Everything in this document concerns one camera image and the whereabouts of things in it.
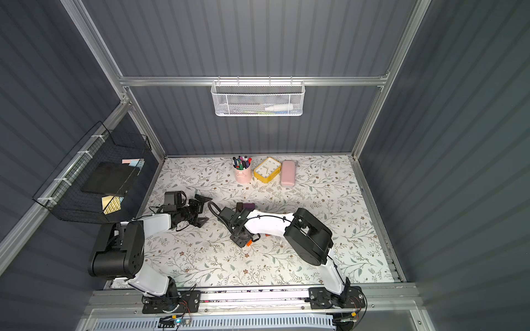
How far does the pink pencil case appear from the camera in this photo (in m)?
1.08

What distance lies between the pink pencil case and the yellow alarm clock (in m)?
0.02

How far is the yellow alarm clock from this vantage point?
111cm

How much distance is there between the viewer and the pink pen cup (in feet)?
3.32

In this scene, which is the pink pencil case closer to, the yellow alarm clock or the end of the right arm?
the yellow alarm clock

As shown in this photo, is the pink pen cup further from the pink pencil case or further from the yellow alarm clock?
the pink pencil case

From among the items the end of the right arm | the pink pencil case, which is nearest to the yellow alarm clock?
the pink pencil case

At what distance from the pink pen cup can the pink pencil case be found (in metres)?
0.19

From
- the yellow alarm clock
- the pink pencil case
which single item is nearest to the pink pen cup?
the yellow alarm clock

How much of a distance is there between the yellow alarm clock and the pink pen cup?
0.20 feet

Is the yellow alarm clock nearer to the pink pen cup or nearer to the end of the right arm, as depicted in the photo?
the pink pen cup
